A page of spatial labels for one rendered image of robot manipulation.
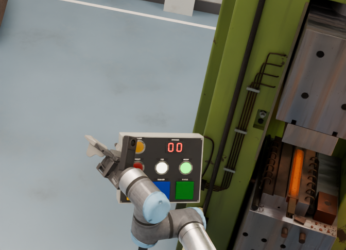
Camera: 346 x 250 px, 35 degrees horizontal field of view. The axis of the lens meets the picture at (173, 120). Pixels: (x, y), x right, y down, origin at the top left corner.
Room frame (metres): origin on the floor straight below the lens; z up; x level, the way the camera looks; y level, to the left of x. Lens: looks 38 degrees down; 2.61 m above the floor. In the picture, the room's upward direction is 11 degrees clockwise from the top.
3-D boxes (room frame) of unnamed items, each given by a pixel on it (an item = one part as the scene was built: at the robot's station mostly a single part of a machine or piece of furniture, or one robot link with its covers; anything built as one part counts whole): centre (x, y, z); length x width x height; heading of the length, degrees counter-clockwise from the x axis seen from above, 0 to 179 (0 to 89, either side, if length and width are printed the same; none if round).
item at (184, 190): (1.64, -0.10, 1.01); 0.07 x 0.05 x 0.07; 106
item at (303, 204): (1.93, -0.57, 0.96); 0.42 x 0.20 x 0.09; 171
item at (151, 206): (1.19, 0.03, 1.37); 0.12 x 0.09 x 0.10; 43
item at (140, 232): (1.19, 0.01, 1.26); 0.12 x 0.09 x 0.12; 114
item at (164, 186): (1.61, 0.00, 1.01); 0.07 x 0.05 x 0.07; 106
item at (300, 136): (1.93, -0.57, 1.32); 0.42 x 0.20 x 0.10; 171
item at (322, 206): (1.76, -0.72, 0.95); 0.12 x 0.09 x 0.07; 171
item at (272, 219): (1.93, -0.63, 0.69); 0.56 x 0.38 x 0.45; 171
